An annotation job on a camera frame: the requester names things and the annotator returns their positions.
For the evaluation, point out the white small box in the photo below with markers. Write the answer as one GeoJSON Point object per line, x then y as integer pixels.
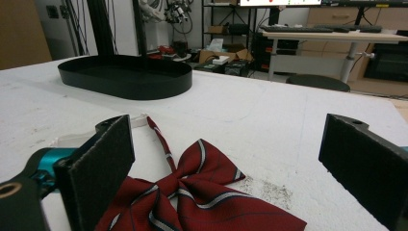
{"type": "Point", "coordinates": [220, 59]}

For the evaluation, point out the red striped bow tie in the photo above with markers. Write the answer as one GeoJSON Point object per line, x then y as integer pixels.
{"type": "Point", "coordinates": [198, 199]}

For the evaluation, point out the black metal stand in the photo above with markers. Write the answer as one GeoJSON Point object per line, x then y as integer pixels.
{"type": "Point", "coordinates": [109, 27]}

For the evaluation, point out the black keyboard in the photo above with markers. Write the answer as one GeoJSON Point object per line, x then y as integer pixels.
{"type": "Point", "coordinates": [296, 29]}

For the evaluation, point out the black round stool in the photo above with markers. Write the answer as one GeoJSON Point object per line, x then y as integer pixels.
{"type": "Point", "coordinates": [317, 82]}

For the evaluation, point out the black metal shelf rack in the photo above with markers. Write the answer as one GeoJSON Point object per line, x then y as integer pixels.
{"type": "Point", "coordinates": [227, 24]}

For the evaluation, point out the wooden desk with white legs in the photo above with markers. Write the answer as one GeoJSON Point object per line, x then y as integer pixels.
{"type": "Point", "coordinates": [333, 43]}

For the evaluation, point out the white plastic hanger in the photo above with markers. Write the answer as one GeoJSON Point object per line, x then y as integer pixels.
{"type": "Point", "coordinates": [80, 136]}

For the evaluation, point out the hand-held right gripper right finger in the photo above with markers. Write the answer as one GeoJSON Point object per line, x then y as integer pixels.
{"type": "Point", "coordinates": [365, 163]}

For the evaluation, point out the open cardboard box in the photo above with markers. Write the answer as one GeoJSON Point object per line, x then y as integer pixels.
{"type": "Point", "coordinates": [221, 53]}

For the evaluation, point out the black oval tray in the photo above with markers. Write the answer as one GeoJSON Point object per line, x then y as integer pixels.
{"type": "Point", "coordinates": [128, 75]}

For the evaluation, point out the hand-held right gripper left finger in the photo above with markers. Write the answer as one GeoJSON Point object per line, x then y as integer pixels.
{"type": "Point", "coordinates": [96, 173]}

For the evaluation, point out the brown wooden board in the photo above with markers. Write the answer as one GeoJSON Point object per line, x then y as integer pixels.
{"type": "Point", "coordinates": [22, 32]}

